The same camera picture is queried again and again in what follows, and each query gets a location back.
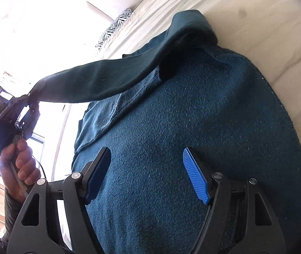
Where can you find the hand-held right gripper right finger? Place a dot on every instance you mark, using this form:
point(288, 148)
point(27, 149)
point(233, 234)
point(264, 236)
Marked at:
point(195, 180)

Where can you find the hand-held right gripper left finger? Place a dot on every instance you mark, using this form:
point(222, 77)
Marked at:
point(97, 176)

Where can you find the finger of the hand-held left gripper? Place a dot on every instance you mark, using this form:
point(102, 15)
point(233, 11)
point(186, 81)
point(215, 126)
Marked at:
point(24, 100)
point(30, 124)

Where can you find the dark teal knit sweater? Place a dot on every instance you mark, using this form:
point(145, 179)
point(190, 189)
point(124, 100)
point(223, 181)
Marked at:
point(179, 111)

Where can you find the person's left forearm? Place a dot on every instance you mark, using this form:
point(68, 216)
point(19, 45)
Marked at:
point(11, 211)

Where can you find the person's left hand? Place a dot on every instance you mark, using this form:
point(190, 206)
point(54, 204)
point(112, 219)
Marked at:
point(24, 164)

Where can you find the zebra print pillow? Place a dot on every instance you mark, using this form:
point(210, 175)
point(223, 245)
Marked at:
point(114, 30)

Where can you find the beige bed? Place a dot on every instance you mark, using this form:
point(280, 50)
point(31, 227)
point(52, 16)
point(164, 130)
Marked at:
point(258, 31)

